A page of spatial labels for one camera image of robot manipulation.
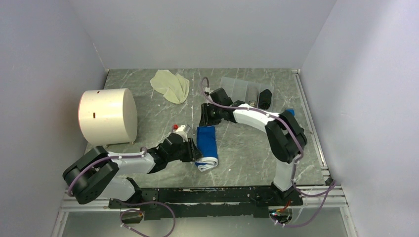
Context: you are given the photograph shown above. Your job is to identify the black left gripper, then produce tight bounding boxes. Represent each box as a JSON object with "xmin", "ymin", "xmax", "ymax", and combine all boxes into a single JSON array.
[{"xmin": 167, "ymin": 137, "xmax": 204, "ymax": 162}]

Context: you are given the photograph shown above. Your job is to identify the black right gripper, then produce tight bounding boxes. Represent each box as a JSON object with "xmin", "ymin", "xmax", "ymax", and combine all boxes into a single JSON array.
[{"xmin": 199, "ymin": 103, "xmax": 223, "ymax": 127}]

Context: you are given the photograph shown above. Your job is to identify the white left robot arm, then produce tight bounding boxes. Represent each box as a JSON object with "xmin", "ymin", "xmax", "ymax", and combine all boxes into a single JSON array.
[{"xmin": 63, "ymin": 133, "xmax": 203, "ymax": 207}]

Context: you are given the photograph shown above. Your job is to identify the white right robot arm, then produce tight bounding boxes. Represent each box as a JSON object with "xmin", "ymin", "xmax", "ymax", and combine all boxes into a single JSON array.
[{"xmin": 199, "ymin": 88, "xmax": 307, "ymax": 205}]

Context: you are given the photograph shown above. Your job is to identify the grey rolled underwear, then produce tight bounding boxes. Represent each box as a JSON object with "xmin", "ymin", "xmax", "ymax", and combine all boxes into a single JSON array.
[{"xmin": 247, "ymin": 85, "xmax": 259, "ymax": 108}]

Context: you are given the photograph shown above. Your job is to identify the cream yellow underwear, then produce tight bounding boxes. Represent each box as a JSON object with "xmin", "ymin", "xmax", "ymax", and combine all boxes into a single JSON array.
[{"xmin": 150, "ymin": 70, "xmax": 190, "ymax": 104}]

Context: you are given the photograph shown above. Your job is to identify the black striped rolled underwear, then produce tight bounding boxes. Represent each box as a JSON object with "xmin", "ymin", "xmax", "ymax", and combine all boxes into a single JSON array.
[{"xmin": 258, "ymin": 89, "xmax": 272, "ymax": 110}]

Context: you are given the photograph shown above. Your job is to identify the clear plastic divided tray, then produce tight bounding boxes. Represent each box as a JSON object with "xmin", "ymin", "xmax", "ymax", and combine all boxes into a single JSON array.
[{"xmin": 219, "ymin": 77, "xmax": 275, "ymax": 112}]

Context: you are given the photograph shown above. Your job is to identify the cream cylindrical container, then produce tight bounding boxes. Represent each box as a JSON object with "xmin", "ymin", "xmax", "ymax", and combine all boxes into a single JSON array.
[{"xmin": 78, "ymin": 88, "xmax": 138, "ymax": 146}]

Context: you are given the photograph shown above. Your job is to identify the small blue block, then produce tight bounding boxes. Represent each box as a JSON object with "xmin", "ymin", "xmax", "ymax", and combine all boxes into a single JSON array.
[{"xmin": 285, "ymin": 109, "xmax": 295, "ymax": 116}]

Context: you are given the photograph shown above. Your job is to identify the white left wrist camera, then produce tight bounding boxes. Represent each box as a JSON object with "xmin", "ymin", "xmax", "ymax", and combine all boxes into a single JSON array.
[{"xmin": 172, "ymin": 124, "xmax": 191, "ymax": 141}]

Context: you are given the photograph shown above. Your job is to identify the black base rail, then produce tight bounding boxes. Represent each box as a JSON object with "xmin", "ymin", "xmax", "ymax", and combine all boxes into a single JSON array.
[{"xmin": 108, "ymin": 184, "xmax": 303, "ymax": 220}]

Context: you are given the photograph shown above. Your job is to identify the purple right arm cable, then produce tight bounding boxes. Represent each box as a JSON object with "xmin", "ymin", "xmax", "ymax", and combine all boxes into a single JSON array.
[{"xmin": 200, "ymin": 77, "xmax": 338, "ymax": 229}]

